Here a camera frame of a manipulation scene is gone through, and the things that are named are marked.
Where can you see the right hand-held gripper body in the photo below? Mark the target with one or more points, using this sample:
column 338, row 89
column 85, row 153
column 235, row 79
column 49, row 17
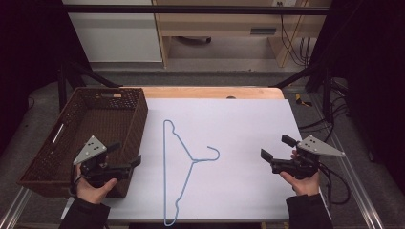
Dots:
column 302, row 165

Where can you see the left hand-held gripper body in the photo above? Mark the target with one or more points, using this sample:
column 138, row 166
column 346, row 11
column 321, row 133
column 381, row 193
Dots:
column 95, row 170

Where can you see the person's left hand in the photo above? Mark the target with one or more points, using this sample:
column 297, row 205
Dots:
column 92, row 192

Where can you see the brown woven basket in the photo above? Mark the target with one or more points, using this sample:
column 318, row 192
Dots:
column 95, row 117

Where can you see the white table sheet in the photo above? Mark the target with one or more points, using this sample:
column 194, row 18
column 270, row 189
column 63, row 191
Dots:
column 238, row 181

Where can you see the yellow and black tool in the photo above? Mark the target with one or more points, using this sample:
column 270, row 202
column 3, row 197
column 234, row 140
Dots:
column 299, row 100

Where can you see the white cabinet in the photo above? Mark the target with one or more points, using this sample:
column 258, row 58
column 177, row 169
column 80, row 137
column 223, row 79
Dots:
column 117, row 38

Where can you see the dark curtain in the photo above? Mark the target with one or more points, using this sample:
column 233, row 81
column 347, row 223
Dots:
column 28, row 47
column 372, row 63

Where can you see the black object under desk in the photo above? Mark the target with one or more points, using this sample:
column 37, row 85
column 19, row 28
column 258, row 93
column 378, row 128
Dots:
column 197, row 40

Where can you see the light wooden desk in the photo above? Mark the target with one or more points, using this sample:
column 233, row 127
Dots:
column 216, row 24

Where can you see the aluminium rail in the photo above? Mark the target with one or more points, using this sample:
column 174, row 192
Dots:
column 14, row 210
column 356, row 184

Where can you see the black frame stand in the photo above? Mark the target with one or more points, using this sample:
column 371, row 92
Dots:
column 326, row 92
column 63, row 86

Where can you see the black horizontal frame bar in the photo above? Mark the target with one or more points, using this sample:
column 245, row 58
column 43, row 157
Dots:
column 191, row 9

